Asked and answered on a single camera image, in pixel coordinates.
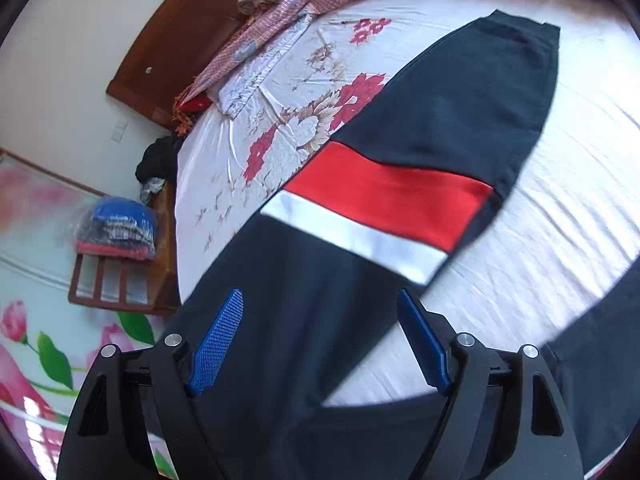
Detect brown wooden side rack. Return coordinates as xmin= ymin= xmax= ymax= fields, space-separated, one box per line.
xmin=67 ymin=184 xmax=181 ymax=316

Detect black clothes pile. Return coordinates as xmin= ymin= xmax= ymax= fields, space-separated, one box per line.
xmin=134 ymin=133 xmax=184 ymax=203

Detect black red striped sports pants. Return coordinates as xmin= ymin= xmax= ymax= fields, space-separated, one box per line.
xmin=171 ymin=11 xmax=639 ymax=479

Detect white floral bed sheet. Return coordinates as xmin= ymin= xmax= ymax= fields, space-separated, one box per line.
xmin=173 ymin=0 xmax=640 ymax=480

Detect dark wooden headboard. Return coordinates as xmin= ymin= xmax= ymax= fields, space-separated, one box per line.
xmin=106 ymin=0 xmax=246 ymax=129

